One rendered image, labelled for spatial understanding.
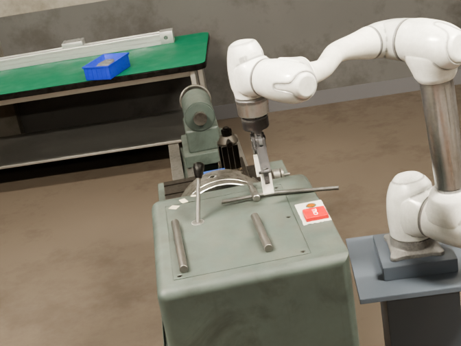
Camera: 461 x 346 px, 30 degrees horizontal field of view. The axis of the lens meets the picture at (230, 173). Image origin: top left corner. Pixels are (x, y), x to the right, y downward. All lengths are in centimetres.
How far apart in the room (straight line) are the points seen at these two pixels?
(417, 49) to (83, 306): 272
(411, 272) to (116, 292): 219
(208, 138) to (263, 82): 163
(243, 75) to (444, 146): 73
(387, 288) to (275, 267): 89
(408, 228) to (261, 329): 92
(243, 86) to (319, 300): 60
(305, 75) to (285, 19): 468
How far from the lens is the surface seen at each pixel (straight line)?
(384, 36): 264
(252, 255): 218
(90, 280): 496
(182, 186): 339
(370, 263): 310
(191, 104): 378
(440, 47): 252
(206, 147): 384
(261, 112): 235
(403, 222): 294
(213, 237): 230
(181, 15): 684
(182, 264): 215
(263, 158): 235
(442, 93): 263
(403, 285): 295
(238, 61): 230
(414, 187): 290
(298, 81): 216
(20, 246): 560
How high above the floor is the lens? 228
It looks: 22 degrees down
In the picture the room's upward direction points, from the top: 10 degrees counter-clockwise
